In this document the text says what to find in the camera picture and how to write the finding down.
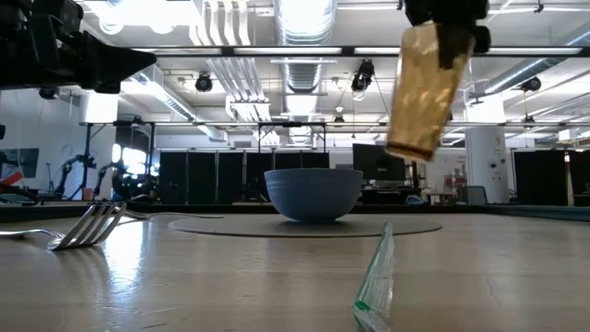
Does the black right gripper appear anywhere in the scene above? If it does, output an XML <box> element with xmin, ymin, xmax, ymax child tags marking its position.
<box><xmin>403</xmin><ymin>0</ymin><xmax>492</xmax><ymax>71</ymax></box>

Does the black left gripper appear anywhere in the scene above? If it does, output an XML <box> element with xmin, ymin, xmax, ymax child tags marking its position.
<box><xmin>0</xmin><ymin>0</ymin><xmax>158</xmax><ymax>94</ymax></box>

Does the amber plastic tumbler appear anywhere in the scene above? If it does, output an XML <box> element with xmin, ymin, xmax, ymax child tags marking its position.
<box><xmin>384</xmin><ymin>20</ymin><xmax>476</xmax><ymax>163</ymax></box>

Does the silver metal fork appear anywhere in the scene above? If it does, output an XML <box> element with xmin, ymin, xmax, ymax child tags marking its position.
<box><xmin>0</xmin><ymin>201</ymin><xmax>128</xmax><ymax>253</ymax></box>

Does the blue bowl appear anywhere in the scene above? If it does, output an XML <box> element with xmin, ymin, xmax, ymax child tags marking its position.
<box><xmin>264</xmin><ymin>168</ymin><xmax>364</xmax><ymax>224</ymax></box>

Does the white pillar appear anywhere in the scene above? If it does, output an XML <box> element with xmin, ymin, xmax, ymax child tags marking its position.
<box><xmin>464</xmin><ymin>94</ymin><xmax>510</xmax><ymax>205</ymax></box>

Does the black partition panel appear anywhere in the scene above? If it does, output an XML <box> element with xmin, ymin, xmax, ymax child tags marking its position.
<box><xmin>513</xmin><ymin>149</ymin><xmax>569</xmax><ymax>207</ymax></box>

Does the grey office chair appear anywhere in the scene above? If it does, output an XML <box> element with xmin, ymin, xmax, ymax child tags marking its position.
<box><xmin>466</xmin><ymin>184</ymin><xmax>489</xmax><ymax>207</ymax></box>

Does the black monitor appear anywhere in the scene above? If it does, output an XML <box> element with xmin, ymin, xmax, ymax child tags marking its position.
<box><xmin>352</xmin><ymin>143</ymin><xmax>407</xmax><ymax>183</ymax></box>

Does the round grey placemat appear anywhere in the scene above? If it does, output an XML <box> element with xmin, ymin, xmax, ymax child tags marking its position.
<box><xmin>167</xmin><ymin>212</ymin><xmax>443</xmax><ymax>239</ymax></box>

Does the black background rig frame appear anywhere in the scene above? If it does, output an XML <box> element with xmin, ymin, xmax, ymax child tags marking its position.
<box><xmin>77</xmin><ymin>119</ymin><xmax>388</xmax><ymax>204</ymax></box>

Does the black overhead frame beam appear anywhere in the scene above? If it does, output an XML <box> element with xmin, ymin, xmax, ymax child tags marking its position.
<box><xmin>131</xmin><ymin>44</ymin><xmax>590</xmax><ymax>58</ymax></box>

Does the dark wall picture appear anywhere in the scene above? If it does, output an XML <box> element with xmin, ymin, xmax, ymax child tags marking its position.
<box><xmin>0</xmin><ymin>147</ymin><xmax>41</xmax><ymax>179</ymax></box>

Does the black partition wall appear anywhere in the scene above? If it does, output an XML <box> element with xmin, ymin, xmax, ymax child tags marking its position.
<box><xmin>159</xmin><ymin>150</ymin><xmax>331</xmax><ymax>205</ymax></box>

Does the black table edge rail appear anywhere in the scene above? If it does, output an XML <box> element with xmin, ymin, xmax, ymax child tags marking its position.
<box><xmin>0</xmin><ymin>201</ymin><xmax>590</xmax><ymax>224</ymax></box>

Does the silver ceiling duct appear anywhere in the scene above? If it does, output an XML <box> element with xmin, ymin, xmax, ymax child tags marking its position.
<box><xmin>274</xmin><ymin>0</ymin><xmax>337</xmax><ymax>96</ymax></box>

